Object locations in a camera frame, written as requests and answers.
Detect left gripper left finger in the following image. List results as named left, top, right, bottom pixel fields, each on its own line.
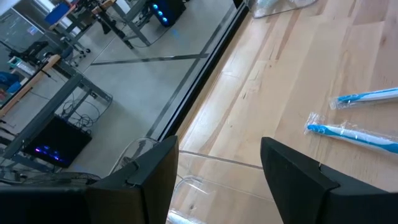
left=0, top=135, right=180, bottom=224

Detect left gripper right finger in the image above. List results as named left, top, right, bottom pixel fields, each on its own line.
left=260, top=136, right=398, bottom=224

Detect blue toothbrush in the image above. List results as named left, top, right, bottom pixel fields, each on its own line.
left=303, top=111, right=398, bottom=156
left=328, top=86, right=398, bottom=110

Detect clear plastic bin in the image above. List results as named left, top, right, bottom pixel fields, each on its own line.
left=247, top=0, right=320, bottom=19
left=108, top=136, right=276, bottom=224

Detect computer case purple lights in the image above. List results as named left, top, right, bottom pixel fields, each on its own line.
left=23, top=114, right=93, bottom=169

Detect wooden table top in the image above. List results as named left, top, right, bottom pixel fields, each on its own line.
left=0, top=54, right=62, bottom=118

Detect computer tower blue lights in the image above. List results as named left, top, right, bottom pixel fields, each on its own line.
left=148, top=0, right=187, bottom=27

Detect blue plastic crate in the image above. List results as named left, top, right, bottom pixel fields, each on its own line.
left=44, top=2, right=72, bottom=26

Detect grey metal table frame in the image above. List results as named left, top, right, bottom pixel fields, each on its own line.
left=0, top=60, right=113, bottom=174

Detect grey metal desk frame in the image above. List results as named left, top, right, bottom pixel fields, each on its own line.
left=49, top=0, right=153, bottom=50

